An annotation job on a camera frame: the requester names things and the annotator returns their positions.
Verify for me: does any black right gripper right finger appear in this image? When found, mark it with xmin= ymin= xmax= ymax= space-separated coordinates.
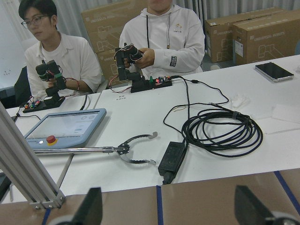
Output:
xmin=234 ymin=185 xmax=274 ymax=225

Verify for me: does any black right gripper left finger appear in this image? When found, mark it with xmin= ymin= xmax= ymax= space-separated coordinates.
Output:
xmin=70 ymin=187 xmax=103 ymax=225

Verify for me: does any metal reacher grabber tool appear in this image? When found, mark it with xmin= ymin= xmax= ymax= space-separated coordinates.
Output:
xmin=33 ymin=131 xmax=158 ymax=165

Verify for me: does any blue teach pendant tablet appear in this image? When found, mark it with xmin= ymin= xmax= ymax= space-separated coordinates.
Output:
xmin=24 ymin=108 xmax=106 ymax=150

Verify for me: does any black power adapter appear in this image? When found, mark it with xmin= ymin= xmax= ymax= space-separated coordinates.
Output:
xmin=158 ymin=142 xmax=187 ymax=185

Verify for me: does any black smartphone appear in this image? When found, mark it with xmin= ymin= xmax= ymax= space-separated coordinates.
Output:
xmin=255 ymin=62 xmax=294 ymax=83

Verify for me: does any person in white shirt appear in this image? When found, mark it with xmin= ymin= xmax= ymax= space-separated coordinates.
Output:
xmin=18 ymin=0 xmax=102 ymax=98

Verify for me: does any cardboard box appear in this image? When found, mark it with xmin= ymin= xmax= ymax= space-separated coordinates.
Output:
xmin=232 ymin=9 xmax=300 ymax=65

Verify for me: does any person in white hoodie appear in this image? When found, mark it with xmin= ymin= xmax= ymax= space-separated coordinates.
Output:
xmin=119 ymin=0 xmax=205 ymax=79

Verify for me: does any aluminium frame post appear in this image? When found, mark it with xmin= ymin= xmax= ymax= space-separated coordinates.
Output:
xmin=0 ymin=105 xmax=65 ymax=209

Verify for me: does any coiled black cable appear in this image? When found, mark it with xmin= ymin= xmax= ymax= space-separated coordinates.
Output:
xmin=163 ymin=75 xmax=263 ymax=156

